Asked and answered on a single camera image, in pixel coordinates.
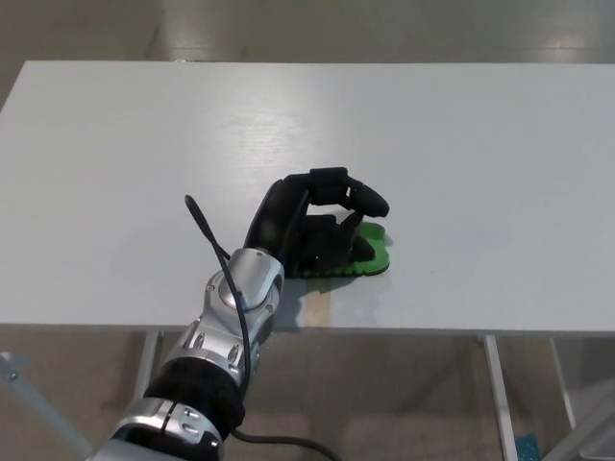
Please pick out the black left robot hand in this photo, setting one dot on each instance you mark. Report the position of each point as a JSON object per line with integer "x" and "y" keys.
{"x": 274, "y": 216}

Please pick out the green whiteboard eraser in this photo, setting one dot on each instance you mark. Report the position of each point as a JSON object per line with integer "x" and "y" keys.
{"x": 377, "y": 259}

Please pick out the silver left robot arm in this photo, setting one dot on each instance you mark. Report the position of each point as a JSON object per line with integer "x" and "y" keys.
{"x": 206, "y": 346}

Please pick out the beige masking tape strip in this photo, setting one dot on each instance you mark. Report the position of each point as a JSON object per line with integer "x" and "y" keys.
{"x": 318, "y": 307}

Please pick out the white table leg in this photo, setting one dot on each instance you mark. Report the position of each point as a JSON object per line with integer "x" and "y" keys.
{"x": 502, "y": 403}
{"x": 149, "y": 360}
{"x": 562, "y": 384}

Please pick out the grey metal stand bar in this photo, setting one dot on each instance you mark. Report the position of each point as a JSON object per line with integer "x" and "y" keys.
{"x": 38, "y": 408}

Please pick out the teal perforated object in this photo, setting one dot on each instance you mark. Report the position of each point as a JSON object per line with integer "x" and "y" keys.
{"x": 527, "y": 447}

